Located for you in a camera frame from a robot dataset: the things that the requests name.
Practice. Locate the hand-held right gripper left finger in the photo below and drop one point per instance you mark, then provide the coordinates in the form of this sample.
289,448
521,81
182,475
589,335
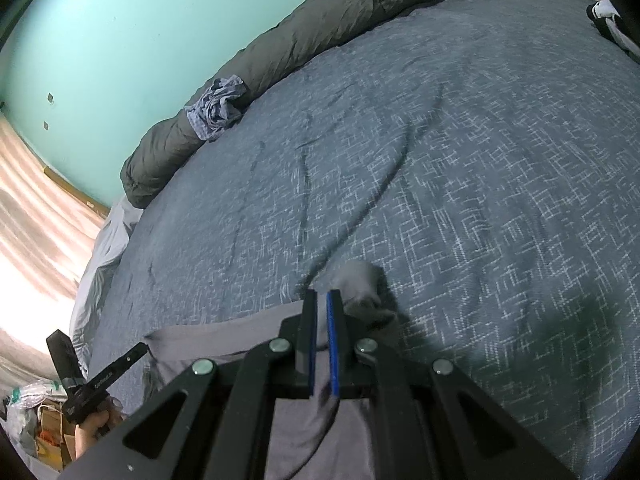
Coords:
311,342

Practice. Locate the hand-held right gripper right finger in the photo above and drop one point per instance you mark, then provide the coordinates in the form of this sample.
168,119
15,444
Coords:
332,345

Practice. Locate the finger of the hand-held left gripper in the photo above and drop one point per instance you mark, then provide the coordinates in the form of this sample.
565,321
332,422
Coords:
132,356

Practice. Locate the grey shirt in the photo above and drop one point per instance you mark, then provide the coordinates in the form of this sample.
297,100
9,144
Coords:
300,437

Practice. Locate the person's left hand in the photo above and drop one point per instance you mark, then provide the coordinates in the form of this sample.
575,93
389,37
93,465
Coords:
92,427

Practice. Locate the white plastic bag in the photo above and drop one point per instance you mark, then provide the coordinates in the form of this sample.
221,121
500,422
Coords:
27,397

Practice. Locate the cardboard box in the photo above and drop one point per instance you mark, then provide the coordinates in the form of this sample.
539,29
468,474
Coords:
52,427

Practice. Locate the white bed sheet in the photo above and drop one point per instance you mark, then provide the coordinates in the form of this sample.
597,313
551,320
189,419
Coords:
100,270

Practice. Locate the light striped curtain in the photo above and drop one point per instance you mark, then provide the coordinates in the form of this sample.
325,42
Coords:
40,210

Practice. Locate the blue patterned blanket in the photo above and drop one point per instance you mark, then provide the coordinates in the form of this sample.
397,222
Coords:
450,160

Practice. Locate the crumpled blue-grey cloth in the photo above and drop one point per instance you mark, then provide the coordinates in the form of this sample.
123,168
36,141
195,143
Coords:
215,107

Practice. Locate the dark olive rolled duvet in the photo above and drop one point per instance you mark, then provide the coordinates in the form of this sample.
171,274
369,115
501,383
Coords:
350,10

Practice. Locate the black and white garment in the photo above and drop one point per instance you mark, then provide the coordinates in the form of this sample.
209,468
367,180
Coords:
607,22

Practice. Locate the wooden window frame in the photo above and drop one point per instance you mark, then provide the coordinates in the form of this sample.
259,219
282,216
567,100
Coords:
75,192

